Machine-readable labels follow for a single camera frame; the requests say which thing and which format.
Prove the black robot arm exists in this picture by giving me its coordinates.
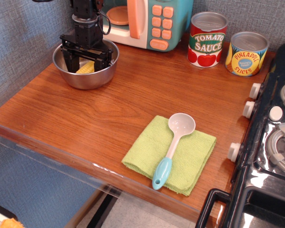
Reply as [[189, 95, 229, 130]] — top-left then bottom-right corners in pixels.
[[60, 0, 114, 73]]

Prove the white stove knob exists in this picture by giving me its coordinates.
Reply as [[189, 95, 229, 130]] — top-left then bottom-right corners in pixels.
[[249, 83, 262, 100], [228, 142, 241, 162], [242, 101, 255, 119]]

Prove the teal toy microwave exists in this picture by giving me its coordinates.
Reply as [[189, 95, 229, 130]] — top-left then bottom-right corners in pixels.
[[101, 0, 193, 52]]

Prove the orange microwave plate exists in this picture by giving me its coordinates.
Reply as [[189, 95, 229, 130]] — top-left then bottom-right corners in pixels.
[[106, 6, 129, 26]]

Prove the white stove knob lower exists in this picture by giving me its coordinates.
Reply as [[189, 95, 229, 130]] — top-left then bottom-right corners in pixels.
[[228, 142, 241, 162]]

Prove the tomato sauce can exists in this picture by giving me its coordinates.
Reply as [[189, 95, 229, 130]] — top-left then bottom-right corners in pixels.
[[187, 11, 228, 68]]

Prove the white spoon teal handle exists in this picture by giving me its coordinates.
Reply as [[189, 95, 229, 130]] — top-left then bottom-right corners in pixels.
[[152, 113, 196, 190]]

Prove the pineapple slices can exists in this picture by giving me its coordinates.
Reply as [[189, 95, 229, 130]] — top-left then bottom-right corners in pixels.
[[225, 31, 269, 77]]

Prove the stainless steel bowl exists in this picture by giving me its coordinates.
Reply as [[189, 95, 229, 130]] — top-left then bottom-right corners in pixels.
[[52, 39, 119, 90]]

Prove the white stove knob middle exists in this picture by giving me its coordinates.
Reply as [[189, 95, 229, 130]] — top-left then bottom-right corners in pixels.
[[242, 101, 255, 119]]

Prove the green folded towel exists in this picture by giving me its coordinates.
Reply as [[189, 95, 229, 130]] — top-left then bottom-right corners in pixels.
[[122, 115, 216, 196]]

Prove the black toy stove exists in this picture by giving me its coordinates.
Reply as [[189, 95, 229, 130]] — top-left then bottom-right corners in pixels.
[[196, 43, 285, 228]]

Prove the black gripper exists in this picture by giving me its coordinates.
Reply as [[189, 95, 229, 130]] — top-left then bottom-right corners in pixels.
[[60, 20, 113, 73]]

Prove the yellow toy corn cob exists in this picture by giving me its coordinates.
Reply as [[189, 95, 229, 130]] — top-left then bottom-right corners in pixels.
[[76, 61, 95, 74]]

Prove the white round stove button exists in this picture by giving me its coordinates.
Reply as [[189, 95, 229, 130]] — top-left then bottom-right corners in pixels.
[[269, 106, 283, 122]]

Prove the white stove knob upper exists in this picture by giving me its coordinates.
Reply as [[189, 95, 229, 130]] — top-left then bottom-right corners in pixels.
[[249, 83, 262, 100]]

